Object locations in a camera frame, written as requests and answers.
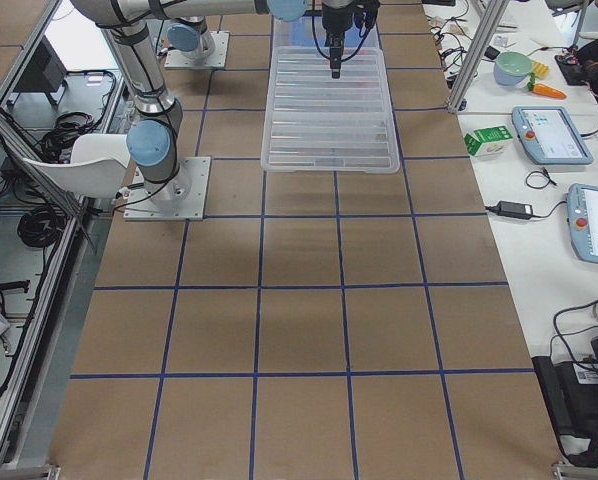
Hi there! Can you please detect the white chair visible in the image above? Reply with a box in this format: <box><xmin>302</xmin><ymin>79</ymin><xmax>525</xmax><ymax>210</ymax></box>
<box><xmin>23</xmin><ymin>133</ymin><xmax>130</xmax><ymax>199</ymax></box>

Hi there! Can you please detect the toy carrot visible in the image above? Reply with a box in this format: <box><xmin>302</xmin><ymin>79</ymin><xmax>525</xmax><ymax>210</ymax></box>
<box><xmin>526</xmin><ymin>73</ymin><xmax>567</xmax><ymax>100</ymax></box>

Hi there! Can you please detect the green bowl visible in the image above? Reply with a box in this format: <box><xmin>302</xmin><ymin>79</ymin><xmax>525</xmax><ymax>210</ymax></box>
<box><xmin>493</xmin><ymin>51</ymin><xmax>533</xmax><ymax>86</ymax></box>

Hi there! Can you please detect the green white carton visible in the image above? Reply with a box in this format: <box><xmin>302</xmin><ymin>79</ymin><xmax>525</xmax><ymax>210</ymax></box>
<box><xmin>464</xmin><ymin>125</ymin><xmax>513</xmax><ymax>157</ymax></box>

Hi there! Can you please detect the blue plastic tray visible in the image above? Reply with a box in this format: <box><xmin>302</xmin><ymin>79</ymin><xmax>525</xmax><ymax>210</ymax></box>
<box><xmin>287</xmin><ymin>16</ymin><xmax>325</xmax><ymax>48</ymax></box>

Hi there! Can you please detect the black power adapter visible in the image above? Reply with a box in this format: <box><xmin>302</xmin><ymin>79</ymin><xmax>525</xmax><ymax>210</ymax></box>
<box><xmin>495</xmin><ymin>200</ymin><xmax>534</xmax><ymax>220</ymax></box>

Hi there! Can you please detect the aluminium frame post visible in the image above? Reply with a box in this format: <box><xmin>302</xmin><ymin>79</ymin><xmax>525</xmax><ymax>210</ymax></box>
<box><xmin>447</xmin><ymin>0</ymin><xmax>509</xmax><ymax>114</ymax></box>

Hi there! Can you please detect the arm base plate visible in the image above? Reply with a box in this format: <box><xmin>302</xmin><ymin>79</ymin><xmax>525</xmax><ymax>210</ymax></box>
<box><xmin>123</xmin><ymin>157</ymin><xmax>211</xmax><ymax>221</ymax></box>
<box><xmin>165</xmin><ymin>27</ymin><xmax>230</xmax><ymax>70</ymax></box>

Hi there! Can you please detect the clear plastic box lid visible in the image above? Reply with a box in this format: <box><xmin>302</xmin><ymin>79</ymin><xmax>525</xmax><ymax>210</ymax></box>
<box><xmin>260</xmin><ymin>46</ymin><xmax>399</xmax><ymax>174</ymax></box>

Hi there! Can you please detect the yellow toy corn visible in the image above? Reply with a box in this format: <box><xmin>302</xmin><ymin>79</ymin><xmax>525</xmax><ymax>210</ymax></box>
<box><xmin>531</xmin><ymin>61</ymin><xmax>550</xmax><ymax>79</ymax></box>

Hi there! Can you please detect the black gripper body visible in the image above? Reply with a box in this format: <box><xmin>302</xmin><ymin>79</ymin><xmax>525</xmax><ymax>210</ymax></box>
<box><xmin>321</xmin><ymin>0</ymin><xmax>354</xmax><ymax>48</ymax></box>

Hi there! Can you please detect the teach pendant tablet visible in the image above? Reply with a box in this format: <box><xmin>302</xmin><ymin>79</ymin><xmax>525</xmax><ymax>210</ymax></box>
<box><xmin>511</xmin><ymin>106</ymin><xmax>594</xmax><ymax>166</ymax></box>
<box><xmin>566</xmin><ymin>183</ymin><xmax>598</xmax><ymax>264</ymax></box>

